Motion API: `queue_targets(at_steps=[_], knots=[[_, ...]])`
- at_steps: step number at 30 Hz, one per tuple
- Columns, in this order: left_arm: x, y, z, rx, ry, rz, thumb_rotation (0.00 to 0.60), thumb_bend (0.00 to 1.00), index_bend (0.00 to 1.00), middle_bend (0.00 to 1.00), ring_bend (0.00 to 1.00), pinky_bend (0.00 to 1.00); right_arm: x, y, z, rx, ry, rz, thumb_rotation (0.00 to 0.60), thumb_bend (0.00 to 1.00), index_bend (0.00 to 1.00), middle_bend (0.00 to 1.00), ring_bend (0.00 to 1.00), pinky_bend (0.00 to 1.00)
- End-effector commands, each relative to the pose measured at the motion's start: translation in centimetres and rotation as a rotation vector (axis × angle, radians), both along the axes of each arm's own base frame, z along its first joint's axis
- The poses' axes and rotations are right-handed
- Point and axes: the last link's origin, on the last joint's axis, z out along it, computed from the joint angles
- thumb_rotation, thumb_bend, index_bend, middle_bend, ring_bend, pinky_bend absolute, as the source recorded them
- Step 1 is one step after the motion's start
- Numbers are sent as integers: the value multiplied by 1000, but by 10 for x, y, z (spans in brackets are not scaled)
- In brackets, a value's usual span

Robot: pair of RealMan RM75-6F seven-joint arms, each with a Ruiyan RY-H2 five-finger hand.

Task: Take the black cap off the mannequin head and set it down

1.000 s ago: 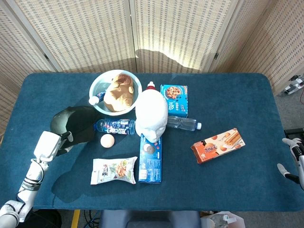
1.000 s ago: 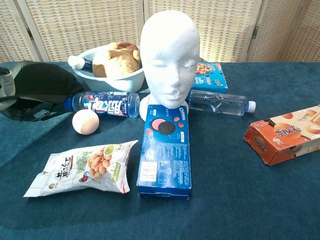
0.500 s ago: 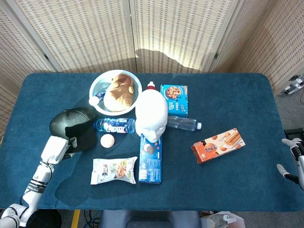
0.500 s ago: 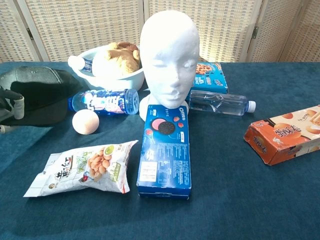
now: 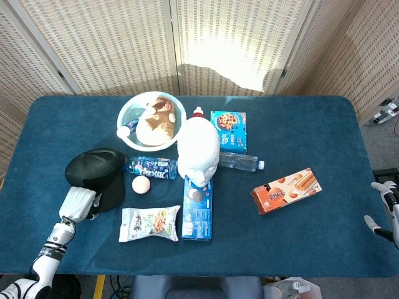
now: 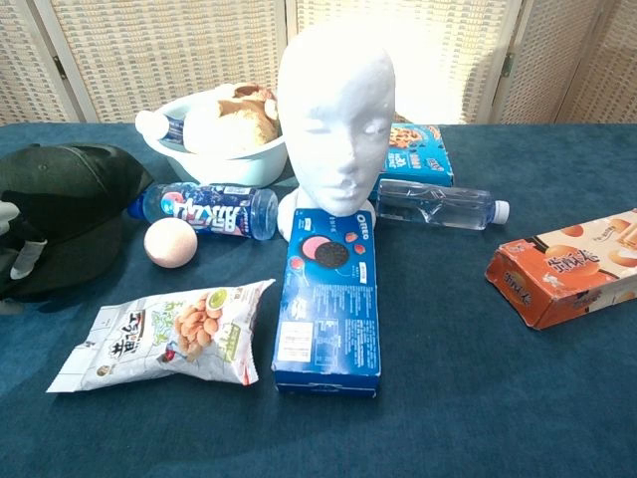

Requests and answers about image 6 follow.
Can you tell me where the blue Oreo cookie box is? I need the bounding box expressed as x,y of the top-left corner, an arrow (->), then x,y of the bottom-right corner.
271,207 -> 383,398

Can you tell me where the white snack bag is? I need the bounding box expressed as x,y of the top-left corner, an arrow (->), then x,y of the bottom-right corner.
46,278 -> 277,394

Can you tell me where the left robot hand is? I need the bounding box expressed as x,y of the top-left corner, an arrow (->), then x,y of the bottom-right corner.
0,200 -> 49,317

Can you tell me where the woven folding screen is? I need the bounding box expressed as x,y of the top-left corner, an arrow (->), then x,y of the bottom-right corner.
0,0 -> 637,126

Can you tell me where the blue tablecloth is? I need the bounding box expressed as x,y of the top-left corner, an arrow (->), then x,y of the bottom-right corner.
0,121 -> 637,478

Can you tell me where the white foam mannequin head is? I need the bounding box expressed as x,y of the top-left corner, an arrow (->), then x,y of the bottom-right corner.
276,24 -> 400,244

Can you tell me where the pale pink ball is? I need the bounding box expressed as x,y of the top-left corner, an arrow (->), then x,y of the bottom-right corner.
143,217 -> 200,270

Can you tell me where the black baseball cap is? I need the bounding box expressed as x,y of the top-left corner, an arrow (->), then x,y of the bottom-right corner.
0,142 -> 156,303

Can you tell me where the brown plush toy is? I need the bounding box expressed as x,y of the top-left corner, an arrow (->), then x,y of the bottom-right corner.
183,83 -> 283,156

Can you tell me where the blue chocolate chip cookie box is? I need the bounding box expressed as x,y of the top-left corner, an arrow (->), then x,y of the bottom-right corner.
370,122 -> 456,189

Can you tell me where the light blue plastic basin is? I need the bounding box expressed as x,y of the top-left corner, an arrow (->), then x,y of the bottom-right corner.
141,93 -> 291,190

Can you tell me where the clear water bottle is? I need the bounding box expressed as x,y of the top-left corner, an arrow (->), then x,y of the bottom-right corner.
375,178 -> 512,232

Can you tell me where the orange egg roll box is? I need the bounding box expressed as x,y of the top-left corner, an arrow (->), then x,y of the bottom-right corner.
485,208 -> 637,332

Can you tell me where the small white-capped blue-label bottle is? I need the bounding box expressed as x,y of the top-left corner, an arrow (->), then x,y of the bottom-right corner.
134,110 -> 188,146

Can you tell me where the blue-capped sports drink bottle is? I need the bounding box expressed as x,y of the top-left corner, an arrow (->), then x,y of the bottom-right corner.
126,181 -> 281,242

